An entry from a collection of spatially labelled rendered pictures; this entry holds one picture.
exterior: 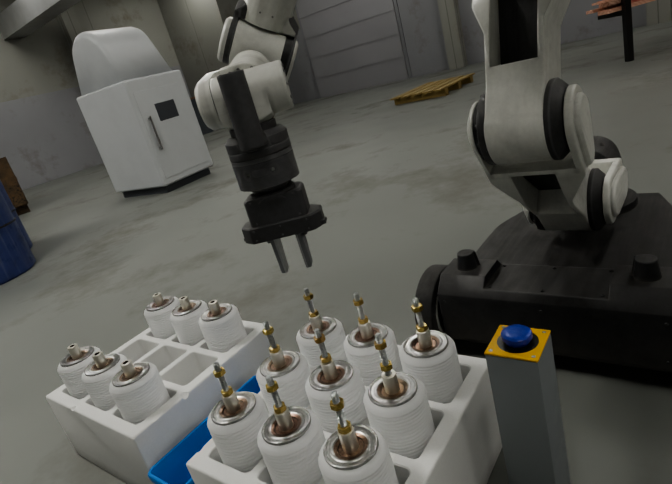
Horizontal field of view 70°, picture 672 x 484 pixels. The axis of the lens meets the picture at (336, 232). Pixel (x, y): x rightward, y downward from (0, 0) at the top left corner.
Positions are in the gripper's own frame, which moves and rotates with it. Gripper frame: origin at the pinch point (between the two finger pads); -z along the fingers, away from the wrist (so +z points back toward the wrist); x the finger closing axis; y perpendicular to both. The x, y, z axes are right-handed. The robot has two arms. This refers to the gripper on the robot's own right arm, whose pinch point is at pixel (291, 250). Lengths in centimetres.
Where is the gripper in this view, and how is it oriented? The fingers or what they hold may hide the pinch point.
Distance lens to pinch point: 73.1
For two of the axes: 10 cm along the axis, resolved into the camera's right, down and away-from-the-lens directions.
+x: 9.7, -2.3, -1.1
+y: 0.2, -3.4, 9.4
